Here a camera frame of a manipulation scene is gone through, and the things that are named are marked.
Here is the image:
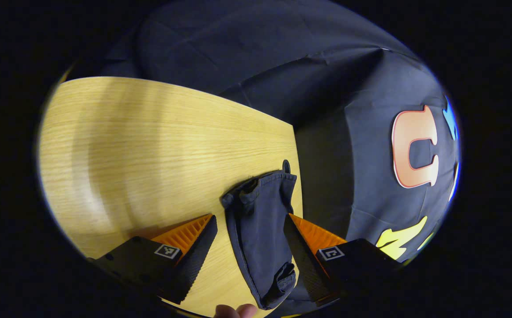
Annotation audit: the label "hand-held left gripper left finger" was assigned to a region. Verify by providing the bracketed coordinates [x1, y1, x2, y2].
[87, 214, 218, 305]

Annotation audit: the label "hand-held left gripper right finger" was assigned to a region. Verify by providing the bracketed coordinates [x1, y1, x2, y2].
[283, 213, 404, 307]

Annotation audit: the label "dark denim jeans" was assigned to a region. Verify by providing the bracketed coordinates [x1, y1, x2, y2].
[220, 170, 298, 310]

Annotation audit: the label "black backdrop cloth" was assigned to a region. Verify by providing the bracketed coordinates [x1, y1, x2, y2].
[101, 0, 462, 265]

